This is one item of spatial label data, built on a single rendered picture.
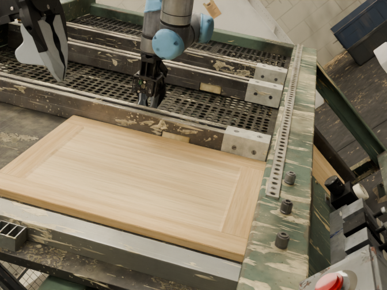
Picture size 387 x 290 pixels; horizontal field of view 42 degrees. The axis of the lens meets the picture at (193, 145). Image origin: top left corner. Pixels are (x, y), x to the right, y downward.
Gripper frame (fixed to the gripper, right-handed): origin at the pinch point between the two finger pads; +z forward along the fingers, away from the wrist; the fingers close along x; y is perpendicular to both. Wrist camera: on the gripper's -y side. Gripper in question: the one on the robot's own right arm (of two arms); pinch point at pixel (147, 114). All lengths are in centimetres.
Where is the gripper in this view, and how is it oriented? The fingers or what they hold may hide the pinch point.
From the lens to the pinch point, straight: 153.8
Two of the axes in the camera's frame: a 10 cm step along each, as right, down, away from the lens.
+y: -2.3, 3.9, -8.9
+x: 9.6, 2.4, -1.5
